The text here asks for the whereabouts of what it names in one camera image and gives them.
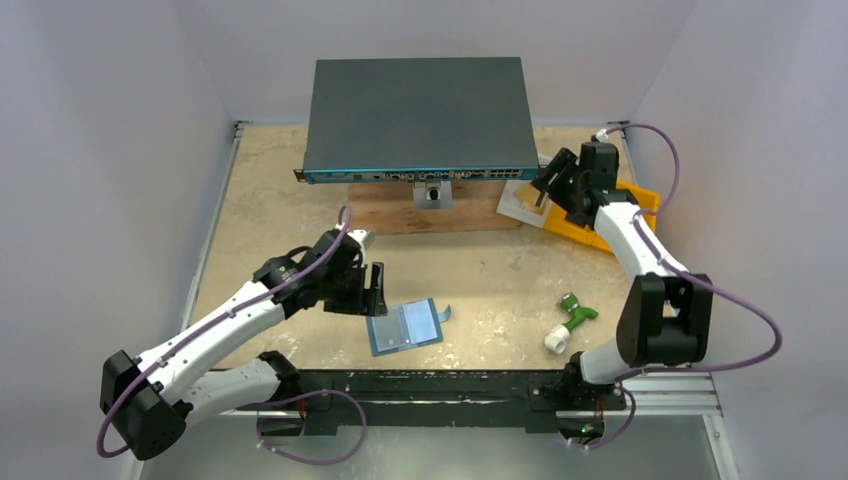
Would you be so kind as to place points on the yellow bin right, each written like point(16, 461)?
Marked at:
point(646, 199)

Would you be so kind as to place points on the green pipe valve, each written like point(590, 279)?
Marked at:
point(577, 313)

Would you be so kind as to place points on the yellow bin left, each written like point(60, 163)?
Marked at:
point(556, 222)

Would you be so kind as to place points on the grey network switch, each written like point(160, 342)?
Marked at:
point(417, 120)

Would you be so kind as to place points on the blue card holder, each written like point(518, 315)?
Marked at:
point(407, 326)

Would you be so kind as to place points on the white pvc pipe fitting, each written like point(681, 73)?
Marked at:
point(556, 339)

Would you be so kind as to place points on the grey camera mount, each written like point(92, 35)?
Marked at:
point(433, 195)

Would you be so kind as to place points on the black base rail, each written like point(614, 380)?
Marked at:
point(536, 401)

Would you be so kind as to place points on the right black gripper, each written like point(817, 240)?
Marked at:
point(555, 181)

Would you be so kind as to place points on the amber item in tray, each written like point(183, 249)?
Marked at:
point(526, 195)

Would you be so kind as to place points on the wooden board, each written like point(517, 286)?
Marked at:
point(389, 208)

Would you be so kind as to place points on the clear plastic card sleeves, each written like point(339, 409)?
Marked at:
point(404, 326)

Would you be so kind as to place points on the yellow bin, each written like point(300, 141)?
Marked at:
point(556, 222)
point(646, 199)

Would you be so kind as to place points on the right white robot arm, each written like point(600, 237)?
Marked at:
point(666, 317)

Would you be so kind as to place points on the white tray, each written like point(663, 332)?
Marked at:
point(518, 202)

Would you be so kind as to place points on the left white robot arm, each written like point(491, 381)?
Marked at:
point(151, 399)

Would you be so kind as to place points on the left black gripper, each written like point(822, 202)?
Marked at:
point(369, 301)

